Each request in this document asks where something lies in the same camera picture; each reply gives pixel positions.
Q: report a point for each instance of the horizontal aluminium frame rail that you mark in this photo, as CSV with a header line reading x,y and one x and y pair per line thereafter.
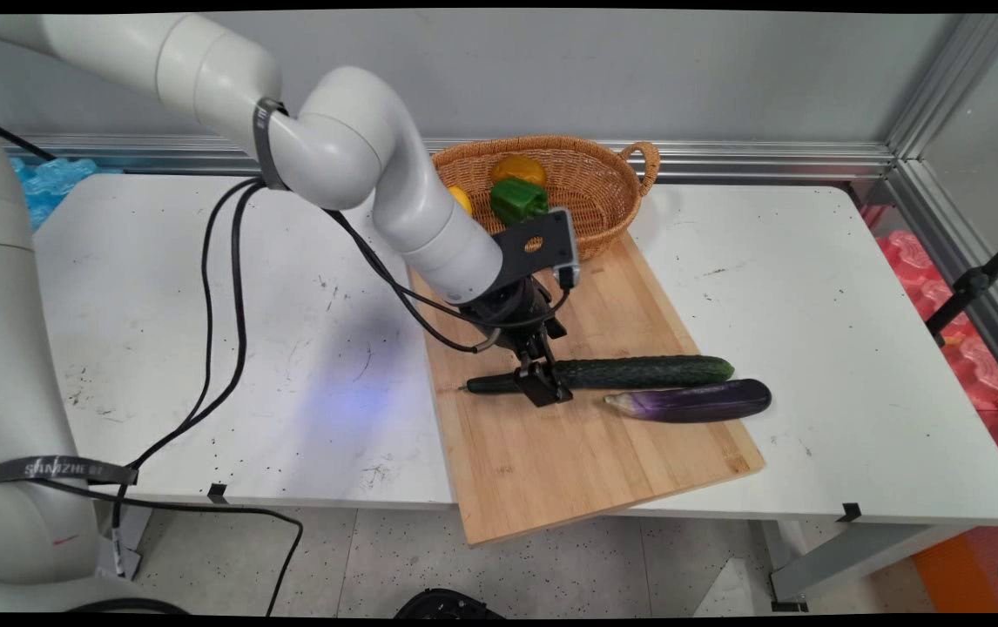
x,y
769,159

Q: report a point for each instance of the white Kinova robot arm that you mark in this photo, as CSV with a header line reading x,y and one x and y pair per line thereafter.
x,y
203,78

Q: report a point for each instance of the black table edge clip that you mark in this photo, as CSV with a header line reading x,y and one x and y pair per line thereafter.
x,y
850,512
218,493

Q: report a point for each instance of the orange bell pepper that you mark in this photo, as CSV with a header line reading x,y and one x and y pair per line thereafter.
x,y
518,170

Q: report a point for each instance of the yellow bell pepper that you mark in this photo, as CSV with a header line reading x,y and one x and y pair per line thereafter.
x,y
461,200

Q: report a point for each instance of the dark green cucumber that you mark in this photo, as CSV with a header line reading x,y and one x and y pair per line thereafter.
x,y
647,372

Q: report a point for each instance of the woven wicker basket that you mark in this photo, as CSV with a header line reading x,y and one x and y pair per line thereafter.
x,y
595,192

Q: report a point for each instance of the black round floor object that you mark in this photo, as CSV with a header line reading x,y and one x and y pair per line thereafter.
x,y
447,604

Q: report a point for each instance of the upright aluminium frame post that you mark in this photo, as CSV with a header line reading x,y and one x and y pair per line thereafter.
x,y
956,83

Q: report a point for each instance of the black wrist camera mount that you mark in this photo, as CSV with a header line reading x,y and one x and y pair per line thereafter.
x,y
538,248

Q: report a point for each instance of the black tripod stand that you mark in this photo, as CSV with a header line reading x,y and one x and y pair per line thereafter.
x,y
974,283

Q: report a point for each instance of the orange floor mat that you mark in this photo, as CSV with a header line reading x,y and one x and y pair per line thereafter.
x,y
969,575

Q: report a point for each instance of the purple eggplant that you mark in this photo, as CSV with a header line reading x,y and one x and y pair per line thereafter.
x,y
699,401

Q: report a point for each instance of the slanted aluminium frame rail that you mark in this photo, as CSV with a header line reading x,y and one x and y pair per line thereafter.
x,y
960,252

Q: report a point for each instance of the grey metal table leg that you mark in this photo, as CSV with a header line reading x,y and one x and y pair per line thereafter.
x,y
847,557
129,540

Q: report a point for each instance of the green bell pepper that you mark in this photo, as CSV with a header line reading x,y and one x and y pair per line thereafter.
x,y
516,202

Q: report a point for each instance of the wooden cutting board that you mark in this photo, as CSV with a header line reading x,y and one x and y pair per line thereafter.
x,y
551,470

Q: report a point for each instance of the blue foam packing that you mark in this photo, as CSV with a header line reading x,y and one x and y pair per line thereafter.
x,y
50,183

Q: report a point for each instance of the pink foam packing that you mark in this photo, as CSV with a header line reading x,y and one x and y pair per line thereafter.
x,y
974,357

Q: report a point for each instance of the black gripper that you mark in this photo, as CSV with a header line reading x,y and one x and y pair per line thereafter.
x,y
512,313

